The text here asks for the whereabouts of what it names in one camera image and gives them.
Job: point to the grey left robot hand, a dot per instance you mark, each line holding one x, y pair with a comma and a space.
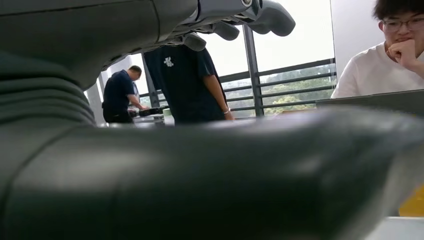
198, 182

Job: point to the steel workbench table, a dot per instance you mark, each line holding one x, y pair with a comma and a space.
397, 230

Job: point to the yellow workbench tape outline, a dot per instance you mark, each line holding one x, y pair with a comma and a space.
414, 203

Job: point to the pale cup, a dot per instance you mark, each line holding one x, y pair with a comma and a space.
168, 116

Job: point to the black device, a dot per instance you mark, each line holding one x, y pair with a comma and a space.
149, 111

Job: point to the standing person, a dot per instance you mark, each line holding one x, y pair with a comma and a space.
182, 86
116, 96

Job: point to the dark window railing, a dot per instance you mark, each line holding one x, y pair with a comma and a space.
253, 66

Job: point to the grey laptop lid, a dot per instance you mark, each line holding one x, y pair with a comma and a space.
381, 101

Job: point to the seated person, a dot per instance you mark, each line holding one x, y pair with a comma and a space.
374, 73

